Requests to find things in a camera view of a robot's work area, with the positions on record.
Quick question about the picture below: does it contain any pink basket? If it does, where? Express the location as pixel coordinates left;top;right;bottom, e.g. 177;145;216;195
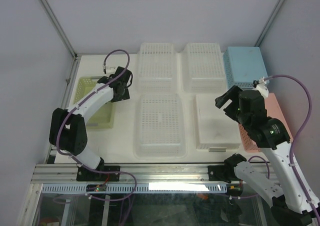
238;93;294;153

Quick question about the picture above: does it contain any light blue perforated basket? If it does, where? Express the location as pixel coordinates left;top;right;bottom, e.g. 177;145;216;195
222;46;268;90

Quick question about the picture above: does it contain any yellow-green perforated basket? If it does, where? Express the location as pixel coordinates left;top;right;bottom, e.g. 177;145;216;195
73;76;116;130

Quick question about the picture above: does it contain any white perforated basket top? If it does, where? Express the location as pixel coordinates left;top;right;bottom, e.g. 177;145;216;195
181;42;226;94

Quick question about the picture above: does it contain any white perforated basket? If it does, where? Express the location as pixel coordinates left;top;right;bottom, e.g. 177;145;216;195
134;93;187;160
181;42;226;94

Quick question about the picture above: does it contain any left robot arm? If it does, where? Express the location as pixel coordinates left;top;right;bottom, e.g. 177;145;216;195
49;66;133;181

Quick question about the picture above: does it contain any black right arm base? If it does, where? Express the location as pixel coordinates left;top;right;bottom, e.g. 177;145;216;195
207;153;247;184

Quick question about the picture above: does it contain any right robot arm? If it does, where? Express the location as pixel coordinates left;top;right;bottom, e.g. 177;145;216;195
215;86;320;226

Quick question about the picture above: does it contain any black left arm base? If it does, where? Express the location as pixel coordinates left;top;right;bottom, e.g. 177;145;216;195
76;164;121;183

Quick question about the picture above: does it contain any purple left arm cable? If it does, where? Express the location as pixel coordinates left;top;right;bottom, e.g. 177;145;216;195
52;49;138;226

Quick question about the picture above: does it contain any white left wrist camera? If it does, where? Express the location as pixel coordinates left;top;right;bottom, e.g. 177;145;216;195
102;65;117;75

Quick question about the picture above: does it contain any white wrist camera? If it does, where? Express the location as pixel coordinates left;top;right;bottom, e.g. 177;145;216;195
102;65;117;75
252;77;269;99

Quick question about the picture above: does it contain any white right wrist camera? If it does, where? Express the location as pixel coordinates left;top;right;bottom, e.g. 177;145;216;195
252;77;269;99

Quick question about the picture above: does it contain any grey slotted cable duct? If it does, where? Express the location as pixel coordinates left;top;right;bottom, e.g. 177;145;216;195
42;182;227;194

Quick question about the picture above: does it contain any aluminium mounting rail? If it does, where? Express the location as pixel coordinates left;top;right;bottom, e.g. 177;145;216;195
31;163;224;184

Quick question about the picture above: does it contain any right aluminium frame post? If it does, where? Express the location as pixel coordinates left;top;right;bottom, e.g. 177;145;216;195
254;0;287;47

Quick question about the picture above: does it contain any aluminium frame post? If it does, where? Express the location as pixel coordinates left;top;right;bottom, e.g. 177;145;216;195
254;0;287;47
38;0;77;59

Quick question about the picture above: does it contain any left aluminium frame post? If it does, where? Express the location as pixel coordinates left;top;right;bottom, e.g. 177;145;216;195
38;0;77;59

